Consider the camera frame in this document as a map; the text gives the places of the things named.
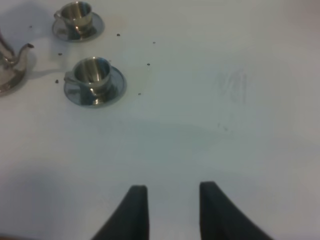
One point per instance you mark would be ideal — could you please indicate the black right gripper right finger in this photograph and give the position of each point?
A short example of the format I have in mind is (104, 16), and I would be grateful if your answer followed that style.
(220, 219)

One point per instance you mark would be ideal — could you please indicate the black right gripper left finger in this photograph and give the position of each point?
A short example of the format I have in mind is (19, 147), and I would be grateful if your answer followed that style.
(130, 221)

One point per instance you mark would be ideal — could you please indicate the stainless steel teapot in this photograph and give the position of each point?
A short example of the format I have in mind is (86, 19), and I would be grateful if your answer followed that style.
(13, 67)

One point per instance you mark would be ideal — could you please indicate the near stainless steel teacup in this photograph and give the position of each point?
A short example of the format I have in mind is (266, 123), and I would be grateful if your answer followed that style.
(91, 74)

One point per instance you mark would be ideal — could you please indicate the stainless steel teacup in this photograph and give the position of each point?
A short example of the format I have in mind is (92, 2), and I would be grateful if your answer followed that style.
(77, 17)
(91, 74)

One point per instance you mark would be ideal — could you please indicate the far stainless steel teacup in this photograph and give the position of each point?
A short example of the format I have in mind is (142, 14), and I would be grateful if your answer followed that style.
(77, 17)

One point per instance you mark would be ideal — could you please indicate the near steel saucer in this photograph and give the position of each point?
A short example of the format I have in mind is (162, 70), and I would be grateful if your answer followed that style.
(95, 98)

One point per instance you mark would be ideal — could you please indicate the steel saucer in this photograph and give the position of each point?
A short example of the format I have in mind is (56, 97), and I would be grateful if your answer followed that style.
(68, 34)
(95, 98)

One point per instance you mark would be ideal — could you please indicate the far steel saucer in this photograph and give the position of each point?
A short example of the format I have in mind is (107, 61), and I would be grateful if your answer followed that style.
(68, 34)

